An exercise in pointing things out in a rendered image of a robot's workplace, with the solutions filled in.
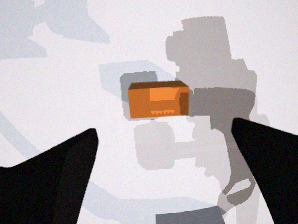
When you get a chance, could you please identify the orange block with dark square face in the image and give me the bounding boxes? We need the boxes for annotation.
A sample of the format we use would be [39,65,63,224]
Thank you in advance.
[128,80,189,119]

